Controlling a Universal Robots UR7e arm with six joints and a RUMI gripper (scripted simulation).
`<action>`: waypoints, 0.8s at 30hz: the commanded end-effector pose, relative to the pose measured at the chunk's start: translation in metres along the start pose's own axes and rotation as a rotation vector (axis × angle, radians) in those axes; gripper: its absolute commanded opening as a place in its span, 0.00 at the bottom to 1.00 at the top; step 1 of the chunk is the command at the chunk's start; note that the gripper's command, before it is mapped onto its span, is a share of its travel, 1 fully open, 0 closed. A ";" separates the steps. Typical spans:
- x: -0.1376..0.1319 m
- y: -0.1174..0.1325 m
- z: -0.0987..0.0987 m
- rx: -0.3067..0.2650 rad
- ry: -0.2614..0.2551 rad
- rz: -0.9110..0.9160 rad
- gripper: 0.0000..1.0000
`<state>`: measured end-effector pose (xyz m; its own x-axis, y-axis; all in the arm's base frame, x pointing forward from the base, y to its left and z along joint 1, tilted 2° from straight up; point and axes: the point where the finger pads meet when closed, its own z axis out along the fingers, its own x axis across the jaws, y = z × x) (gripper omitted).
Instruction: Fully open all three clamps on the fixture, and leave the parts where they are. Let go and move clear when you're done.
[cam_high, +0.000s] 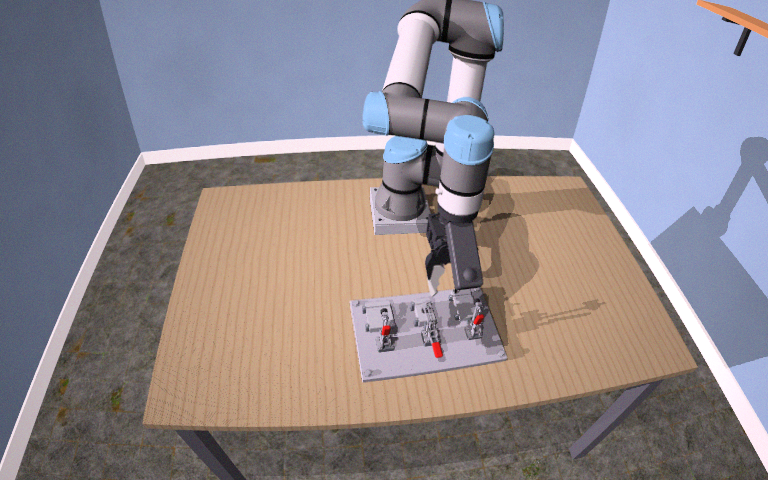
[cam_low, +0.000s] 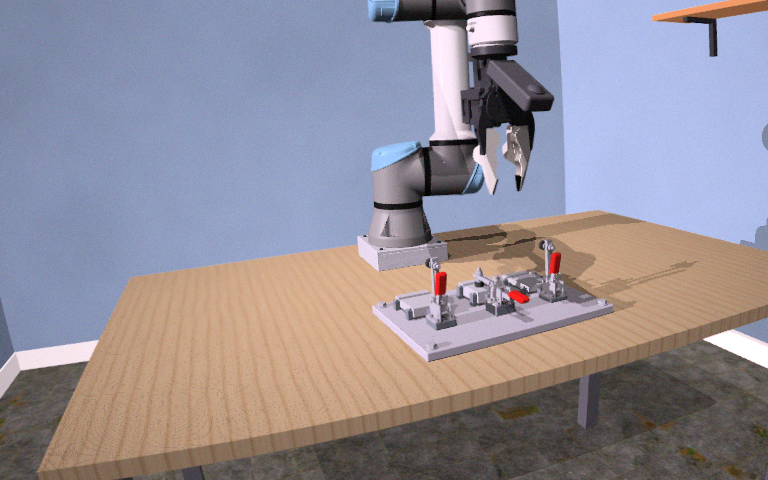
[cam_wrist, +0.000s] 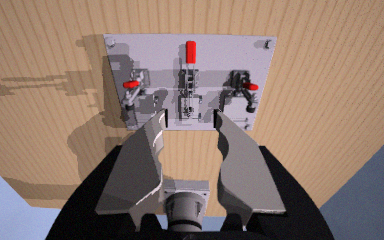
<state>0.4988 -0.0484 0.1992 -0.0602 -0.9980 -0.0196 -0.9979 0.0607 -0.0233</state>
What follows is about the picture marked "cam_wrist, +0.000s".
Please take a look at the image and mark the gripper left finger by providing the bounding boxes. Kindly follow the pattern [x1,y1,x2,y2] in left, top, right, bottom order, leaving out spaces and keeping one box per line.
[45,108,168,240]

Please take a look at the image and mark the toggle clamp with red handle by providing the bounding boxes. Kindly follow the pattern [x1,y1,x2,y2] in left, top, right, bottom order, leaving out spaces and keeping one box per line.
[123,69,150,111]

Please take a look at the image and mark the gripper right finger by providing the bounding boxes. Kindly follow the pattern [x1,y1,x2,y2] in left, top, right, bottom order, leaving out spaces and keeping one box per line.
[213,109,335,240]

